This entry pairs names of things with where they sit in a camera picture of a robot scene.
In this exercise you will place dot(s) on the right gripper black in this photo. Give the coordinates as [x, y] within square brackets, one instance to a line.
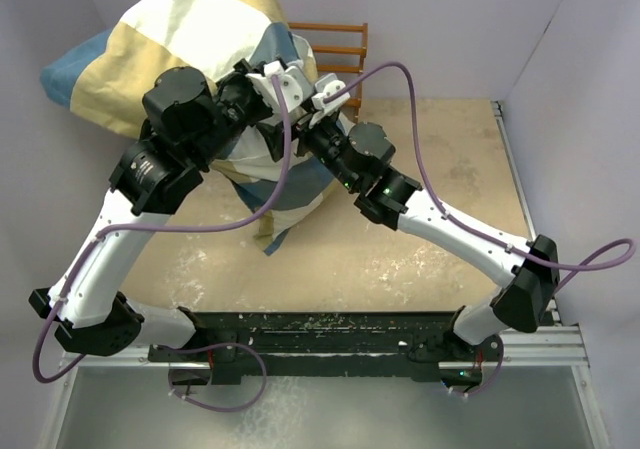
[305, 133]

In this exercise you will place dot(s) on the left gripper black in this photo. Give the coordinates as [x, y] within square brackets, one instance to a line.
[239, 78]

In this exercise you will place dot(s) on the patchwork pillowcase blue beige white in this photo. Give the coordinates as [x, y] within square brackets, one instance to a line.
[104, 78]

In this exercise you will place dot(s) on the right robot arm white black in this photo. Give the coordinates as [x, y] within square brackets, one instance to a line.
[361, 161]

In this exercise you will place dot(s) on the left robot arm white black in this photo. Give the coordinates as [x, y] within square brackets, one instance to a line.
[187, 126]

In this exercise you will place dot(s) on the orange wooden rack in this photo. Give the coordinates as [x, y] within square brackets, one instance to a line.
[338, 48]

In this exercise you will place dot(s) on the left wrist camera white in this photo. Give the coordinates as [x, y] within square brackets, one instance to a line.
[282, 89]

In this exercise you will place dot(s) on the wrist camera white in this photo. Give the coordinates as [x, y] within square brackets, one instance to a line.
[282, 89]
[330, 95]

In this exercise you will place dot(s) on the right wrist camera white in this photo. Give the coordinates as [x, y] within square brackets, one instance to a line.
[330, 95]

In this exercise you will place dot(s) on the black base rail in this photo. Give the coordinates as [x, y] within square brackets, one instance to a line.
[415, 345]

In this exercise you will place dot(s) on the aluminium frame rail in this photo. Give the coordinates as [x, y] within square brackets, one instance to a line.
[549, 346]

